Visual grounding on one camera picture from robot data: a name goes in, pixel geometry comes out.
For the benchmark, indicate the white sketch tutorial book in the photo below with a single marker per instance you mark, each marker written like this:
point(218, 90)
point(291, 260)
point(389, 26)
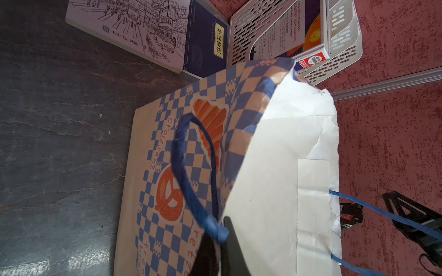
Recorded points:
point(154, 30)

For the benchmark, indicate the right corner metal post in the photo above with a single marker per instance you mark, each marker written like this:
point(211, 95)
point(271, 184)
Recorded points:
point(418, 78)

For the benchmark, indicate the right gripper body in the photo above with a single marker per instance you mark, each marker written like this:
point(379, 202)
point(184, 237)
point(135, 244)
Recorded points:
point(350, 215)

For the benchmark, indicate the blue checkered paper bag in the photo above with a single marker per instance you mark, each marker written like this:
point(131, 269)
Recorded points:
point(255, 142)

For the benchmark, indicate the white file organizer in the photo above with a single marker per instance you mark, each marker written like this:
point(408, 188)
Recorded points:
point(255, 17)

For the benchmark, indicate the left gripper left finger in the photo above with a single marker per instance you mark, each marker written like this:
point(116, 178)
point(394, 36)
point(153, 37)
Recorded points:
point(206, 263)

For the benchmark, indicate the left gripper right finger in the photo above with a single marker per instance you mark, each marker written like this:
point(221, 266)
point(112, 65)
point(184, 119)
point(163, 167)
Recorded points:
point(232, 259)

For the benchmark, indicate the dark blue book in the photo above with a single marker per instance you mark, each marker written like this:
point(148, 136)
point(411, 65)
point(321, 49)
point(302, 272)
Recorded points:
point(206, 40)

